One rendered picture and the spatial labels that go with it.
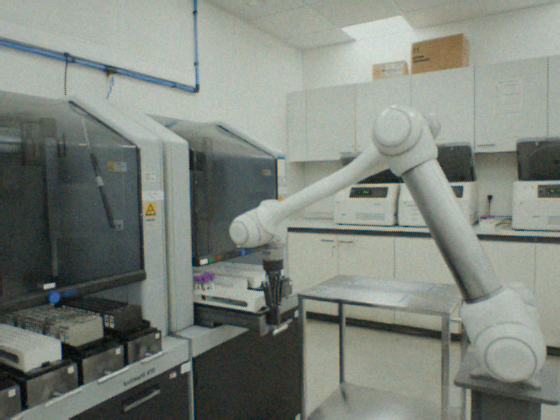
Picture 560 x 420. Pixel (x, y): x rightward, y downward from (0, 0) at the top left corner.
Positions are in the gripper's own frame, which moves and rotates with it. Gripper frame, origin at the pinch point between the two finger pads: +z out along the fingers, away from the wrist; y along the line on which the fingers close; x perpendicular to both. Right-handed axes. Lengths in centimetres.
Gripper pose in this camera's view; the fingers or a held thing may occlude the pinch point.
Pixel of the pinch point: (274, 314)
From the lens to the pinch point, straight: 164.4
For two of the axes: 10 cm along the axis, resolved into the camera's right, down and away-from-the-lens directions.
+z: 0.2, 10.0, 0.5
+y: -5.2, 0.5, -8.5
